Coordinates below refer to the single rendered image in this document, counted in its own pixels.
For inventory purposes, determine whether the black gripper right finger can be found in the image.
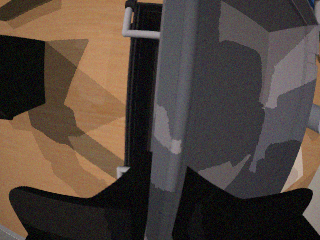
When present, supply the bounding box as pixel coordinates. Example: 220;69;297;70
172;165;313;240

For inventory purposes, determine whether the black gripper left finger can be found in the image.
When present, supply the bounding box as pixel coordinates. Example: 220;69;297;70
8;151;152;240

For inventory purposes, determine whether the grey cylinder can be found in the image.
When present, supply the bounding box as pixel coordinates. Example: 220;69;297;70
307;104;320;133

